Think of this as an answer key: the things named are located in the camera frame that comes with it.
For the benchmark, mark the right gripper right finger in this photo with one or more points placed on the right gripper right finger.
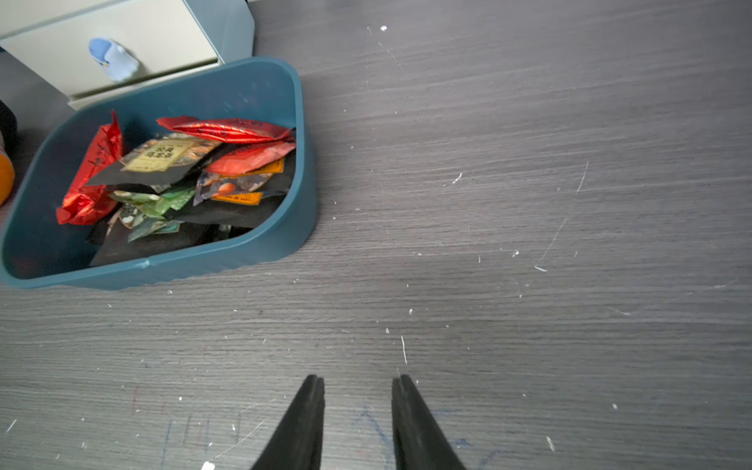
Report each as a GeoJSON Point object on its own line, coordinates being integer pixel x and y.
{"type": "Point", "coordinates": [419, 442]}

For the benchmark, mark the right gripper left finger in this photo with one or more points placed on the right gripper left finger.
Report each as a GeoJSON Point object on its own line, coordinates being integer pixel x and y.
{"type": "Point", "coordinates": [297, 440]}

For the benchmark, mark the pink plush doll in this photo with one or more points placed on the pink plush doll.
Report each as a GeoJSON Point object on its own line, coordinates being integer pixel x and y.
{"type": "Point", "coordinates": [9, 140]}

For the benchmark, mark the white blue drawer cabinet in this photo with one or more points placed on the white blue drawer cabinet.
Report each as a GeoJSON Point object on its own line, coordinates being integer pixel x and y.
{"type": "Point", "coordinates": [89, 50]}

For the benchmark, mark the yellow oolong tea bag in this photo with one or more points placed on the yellow oolong tea bag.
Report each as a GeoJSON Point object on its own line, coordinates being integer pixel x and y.
{"type": "Point", "coordinates": [157, 162]}

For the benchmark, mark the teal plastic storage box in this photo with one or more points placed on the teal plastic storage box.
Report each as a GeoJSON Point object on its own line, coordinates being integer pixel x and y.
{"type": "Point", "coordinates": [37, 251]}

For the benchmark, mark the red label dahongpao tea bag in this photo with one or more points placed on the red label dahongpao tea bag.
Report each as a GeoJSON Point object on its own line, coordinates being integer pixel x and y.
{"type": "Point", "coordinates": [250, 158]}

